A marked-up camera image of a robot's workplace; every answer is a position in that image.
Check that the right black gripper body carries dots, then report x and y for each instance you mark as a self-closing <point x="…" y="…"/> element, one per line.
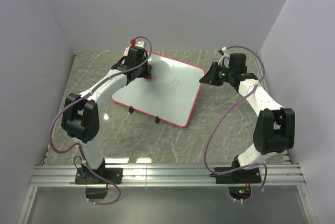
<point x="224" y="74"/>

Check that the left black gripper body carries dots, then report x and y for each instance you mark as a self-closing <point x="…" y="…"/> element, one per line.
<point x="143" y="70"/>

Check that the red whiteboard eraser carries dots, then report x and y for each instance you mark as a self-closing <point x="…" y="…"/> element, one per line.
<point x="148" y="77"/>

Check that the red framed whiteboard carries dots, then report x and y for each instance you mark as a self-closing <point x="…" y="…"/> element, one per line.
<point x="170" y="94"/>

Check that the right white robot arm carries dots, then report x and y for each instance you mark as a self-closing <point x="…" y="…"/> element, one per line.
<point x="275" y="127"/>

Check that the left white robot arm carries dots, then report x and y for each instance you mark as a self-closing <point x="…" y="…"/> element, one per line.
<point x="81" y="117"/>

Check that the right black board clip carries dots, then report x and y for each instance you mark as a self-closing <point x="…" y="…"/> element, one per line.
<point x="157" y="119"/>

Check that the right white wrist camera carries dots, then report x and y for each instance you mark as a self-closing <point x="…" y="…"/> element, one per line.
<point x="224" y="55"/>

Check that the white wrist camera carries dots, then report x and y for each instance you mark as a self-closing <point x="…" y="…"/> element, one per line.
<point x="224" y="55"/>
<point x="138" y="43"/>

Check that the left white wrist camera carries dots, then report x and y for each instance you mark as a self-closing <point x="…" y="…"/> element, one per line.
<point x="138" y="43"/>

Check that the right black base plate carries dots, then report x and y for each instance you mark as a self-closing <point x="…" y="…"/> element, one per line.
<point x="237" y="177"/>

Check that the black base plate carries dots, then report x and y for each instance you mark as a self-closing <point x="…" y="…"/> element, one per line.
<point x="237" y="177"/>
<point x="85" y="177"/>

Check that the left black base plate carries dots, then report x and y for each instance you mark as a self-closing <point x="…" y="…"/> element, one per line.
<point x="85" y="177"/>

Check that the aluminium front rail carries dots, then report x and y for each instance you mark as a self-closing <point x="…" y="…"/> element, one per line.
<point x="153" y="175"/>

